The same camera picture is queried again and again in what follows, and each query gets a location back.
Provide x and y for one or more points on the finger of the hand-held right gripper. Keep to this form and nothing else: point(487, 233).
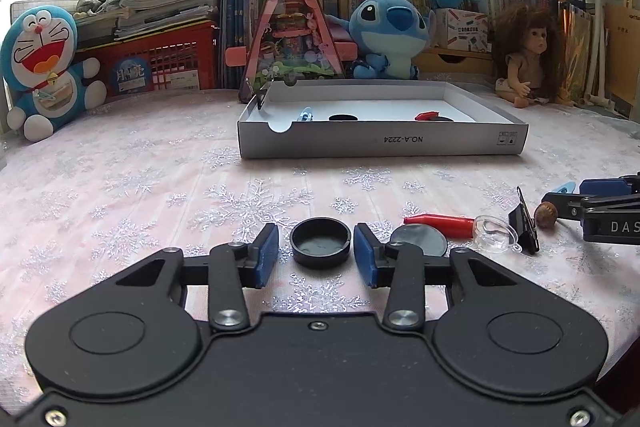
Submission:
point(605, 187)
point(570, 206)

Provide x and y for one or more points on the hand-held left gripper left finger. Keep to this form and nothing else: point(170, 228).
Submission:
point(265, 257)

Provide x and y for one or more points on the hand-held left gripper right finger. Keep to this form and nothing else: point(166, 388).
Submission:
point(366, 257)

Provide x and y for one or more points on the brown acorn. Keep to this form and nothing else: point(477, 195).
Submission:
point(546, 216)

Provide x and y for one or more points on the black round hollow lid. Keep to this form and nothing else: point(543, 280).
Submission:
point(320, 257)

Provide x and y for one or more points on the large black binder clip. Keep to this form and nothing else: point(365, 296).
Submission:
point(522, 219)

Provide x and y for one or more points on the red cylindrical plastic peg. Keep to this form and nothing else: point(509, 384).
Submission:
point(445, 225)

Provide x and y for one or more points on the white cardboard box tray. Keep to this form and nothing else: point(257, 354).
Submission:
point(375, 139)

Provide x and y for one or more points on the red cone plastic peg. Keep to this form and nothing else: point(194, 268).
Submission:
point(426, 115)

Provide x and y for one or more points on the clear glass dome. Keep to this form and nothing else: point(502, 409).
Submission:
point(495, 234)

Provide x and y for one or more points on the brown cardboard box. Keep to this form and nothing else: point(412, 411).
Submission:
point(625, 57)

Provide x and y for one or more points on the gold foil sheets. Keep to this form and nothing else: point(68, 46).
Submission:
point(575, 47)

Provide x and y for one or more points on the small black binder clip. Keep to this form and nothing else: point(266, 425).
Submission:
point(261, 99)

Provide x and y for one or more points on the pink snowflake tablecloth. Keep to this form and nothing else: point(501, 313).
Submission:
point(125, 182)

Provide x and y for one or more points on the brown haired baby doll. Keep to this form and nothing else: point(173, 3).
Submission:
point(535, 42)

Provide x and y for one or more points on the wooden drawer box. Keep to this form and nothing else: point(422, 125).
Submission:
point(450, 62)

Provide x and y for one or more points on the pencil print cardboard box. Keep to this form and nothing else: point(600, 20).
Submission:
point(460, 29)

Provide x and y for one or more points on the red plastic crate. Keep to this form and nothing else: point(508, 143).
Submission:
point(170, 57)

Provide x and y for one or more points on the blue printed card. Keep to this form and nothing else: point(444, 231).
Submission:
point(131, 76)

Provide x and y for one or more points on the blue alien plush toy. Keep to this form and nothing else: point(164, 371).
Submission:
point(390, 32)

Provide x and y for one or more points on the pink triangular dollhouse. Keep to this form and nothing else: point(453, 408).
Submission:
point(292, 32)

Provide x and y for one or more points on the row of thin blue books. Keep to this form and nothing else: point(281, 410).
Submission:
point(237, 17)

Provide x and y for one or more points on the blue cat plush toy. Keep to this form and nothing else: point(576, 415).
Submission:
point(40, 52)

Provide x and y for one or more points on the pale grid patterned board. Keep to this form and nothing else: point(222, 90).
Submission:
point(25, 9)

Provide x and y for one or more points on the white plastic pipe frame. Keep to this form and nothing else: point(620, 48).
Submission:
point(595, 57)

